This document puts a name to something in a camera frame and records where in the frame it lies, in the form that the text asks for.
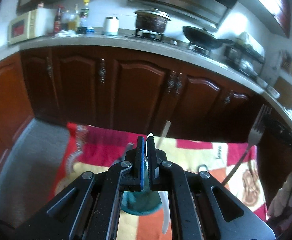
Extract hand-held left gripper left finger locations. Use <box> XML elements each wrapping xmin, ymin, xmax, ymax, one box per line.
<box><xmin>24</xmin><ymin>135</ymin><xmax>146</xmax><ymax>240</ymax></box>

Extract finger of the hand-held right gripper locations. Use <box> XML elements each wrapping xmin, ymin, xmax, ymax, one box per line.
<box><xmin>263</xmin><ymin>114</ymin><xmax>292</xmax><ymax>157</ymax></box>

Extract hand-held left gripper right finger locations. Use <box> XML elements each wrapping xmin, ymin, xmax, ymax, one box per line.
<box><xmin>147</xmin><ymin>136</ymin><xmax>277</xmax><ymax>240</ymax></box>

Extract metal fork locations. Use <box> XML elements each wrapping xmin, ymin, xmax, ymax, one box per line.
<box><xmin>221</xmin><ymin>104</ymin><xmax>272</xmax><ymax>185</ymax></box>

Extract wooden chopstick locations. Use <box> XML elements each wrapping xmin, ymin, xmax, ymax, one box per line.
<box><xmin>158</xmin><ymin>121</ymin><xmax>172</xmax><ymax>145</ymax></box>

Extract teal cup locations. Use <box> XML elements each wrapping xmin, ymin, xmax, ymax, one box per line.
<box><xmin>121</xmin><ymin>190</ymin><xmax>163</xmax><ymax>217</ymax></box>

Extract white plastic spoon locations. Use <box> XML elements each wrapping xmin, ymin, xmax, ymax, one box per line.
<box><xmin>145</xmin><ymin>132</ymin><xmax>171</xmax><ymax>234</ymax></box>

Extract person's right hand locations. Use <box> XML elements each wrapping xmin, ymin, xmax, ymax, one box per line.
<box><xmin>268</xmin><ymin>170</ymin><xmax>292</xmax><ymax>218</ymax></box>

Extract wooden board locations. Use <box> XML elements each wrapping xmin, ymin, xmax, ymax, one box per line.
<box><xmin>274</xmin><ymin>76</ymin><xmax>292</xmax><ymax>108</ymax></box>

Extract patchwork printed tablecloth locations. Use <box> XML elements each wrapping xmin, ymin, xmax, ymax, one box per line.
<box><xmin>49</xmin><ymin>122</ymin><xmax>270</xmax><ymax>240</ymax></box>

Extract hanging cutting boards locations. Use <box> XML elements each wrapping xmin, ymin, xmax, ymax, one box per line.
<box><xmin>281</xmin><ymin>51</ymin><xmax>292</xmax><ymax>78</ymax></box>

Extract wooden base cabinet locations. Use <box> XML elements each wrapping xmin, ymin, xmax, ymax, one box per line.
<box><xmin>20</xmin><ymin>45</ymin><xmax>292</xmax><ymax>144</ymax></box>
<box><xmin>0</xmin><ymin>52</ymin><xmax>35</xmax><ymax>180</ymax></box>

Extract metal dish rack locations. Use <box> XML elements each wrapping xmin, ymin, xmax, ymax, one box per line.
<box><xmin>224</xmin><ymin>31</ymin><xmax>266</xmax><ymax>78</ymax></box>

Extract black wok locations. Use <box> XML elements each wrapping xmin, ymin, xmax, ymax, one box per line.
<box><xmin>182</xmin><ymin>26</ymin><xmax>234</xmax><ymax>50</ymax></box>

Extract gas stove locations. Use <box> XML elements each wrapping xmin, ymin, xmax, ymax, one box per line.
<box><xmin>132</xmin><ymin>29</ymin><xmax>213</xmax><ymax>56</ymax></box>

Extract white canister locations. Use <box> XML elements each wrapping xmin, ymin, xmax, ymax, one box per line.
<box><xmin>102</xmin><ymin>16</ymin><xmax>120</xmax><ymax>36</ymax></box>

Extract dark cooking pot with lid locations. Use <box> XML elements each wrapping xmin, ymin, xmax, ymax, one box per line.
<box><xmin>134</xmin><ymin>8</ymin><xmax>172</xmax><ymax>34</ymax></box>

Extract amber oil bottle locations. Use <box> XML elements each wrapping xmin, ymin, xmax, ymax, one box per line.
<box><xmin>69</xmin><ymin>4</ymin><xmax>80</xmax><ymax>30</ymax></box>

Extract steel range hood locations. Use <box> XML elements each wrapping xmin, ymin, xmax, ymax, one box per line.
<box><xmin>128</xmin><ymin>0</ymin><xmax>244</xmax><ymax>29</ymax></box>

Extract clear glass bottle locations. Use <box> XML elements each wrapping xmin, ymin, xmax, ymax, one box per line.
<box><xmin>62</xmin><ymin>10</ymin><xmax>72</xmax><ymax>31</ymax></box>

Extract dark bottle with red label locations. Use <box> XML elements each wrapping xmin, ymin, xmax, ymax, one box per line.
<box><xmin>54</xmin><ymin>5</ymin><xmax>63</xmax><ymax>33</ymax></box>

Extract cream microwave oven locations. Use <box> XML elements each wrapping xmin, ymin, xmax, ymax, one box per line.
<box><xmin>8</xmin><ymin>8</ymin><xmax>56</xmax><ymax>46</ymax></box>

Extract red-brown wall cabinet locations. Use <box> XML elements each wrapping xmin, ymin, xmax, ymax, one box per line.
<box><xmin>246</xmin><ymin>0</ymin><xmax>292</xmax><ymax>38</ymax></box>

